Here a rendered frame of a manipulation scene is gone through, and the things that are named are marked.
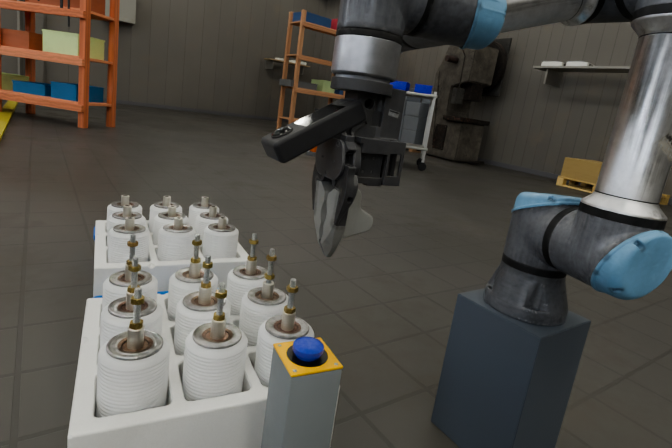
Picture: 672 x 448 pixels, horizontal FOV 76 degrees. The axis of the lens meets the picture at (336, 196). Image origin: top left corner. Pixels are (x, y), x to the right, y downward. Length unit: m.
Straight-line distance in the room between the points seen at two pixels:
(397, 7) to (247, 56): 11.68
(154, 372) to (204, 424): 0.11
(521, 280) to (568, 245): 0.13
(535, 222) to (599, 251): 0.13
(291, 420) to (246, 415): 0.16
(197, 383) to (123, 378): 0.11
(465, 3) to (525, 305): 0.55
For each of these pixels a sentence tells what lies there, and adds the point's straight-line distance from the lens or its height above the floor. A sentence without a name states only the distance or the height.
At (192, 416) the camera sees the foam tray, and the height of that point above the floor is 0.17.
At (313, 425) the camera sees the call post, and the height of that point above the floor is 0.24.
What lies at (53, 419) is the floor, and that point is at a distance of 1.03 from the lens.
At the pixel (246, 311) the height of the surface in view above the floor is 0.23.
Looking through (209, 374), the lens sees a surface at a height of 0.21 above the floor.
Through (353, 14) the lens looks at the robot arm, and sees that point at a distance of 0.49.
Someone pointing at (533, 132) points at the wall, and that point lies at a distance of 7.94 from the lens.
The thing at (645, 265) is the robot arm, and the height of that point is 0.47.
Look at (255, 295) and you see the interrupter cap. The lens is 0.87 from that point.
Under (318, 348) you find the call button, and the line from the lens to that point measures 0.58.
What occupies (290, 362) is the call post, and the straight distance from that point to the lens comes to 0.57.
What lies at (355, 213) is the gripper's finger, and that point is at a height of 0.51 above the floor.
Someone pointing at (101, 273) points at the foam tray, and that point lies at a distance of 1.18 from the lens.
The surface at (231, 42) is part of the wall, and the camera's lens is 12.00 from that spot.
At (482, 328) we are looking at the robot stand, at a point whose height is 0.26.
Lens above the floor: 0.63
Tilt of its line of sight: 12 degrees down
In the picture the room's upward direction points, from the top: 8 degrees clockwise
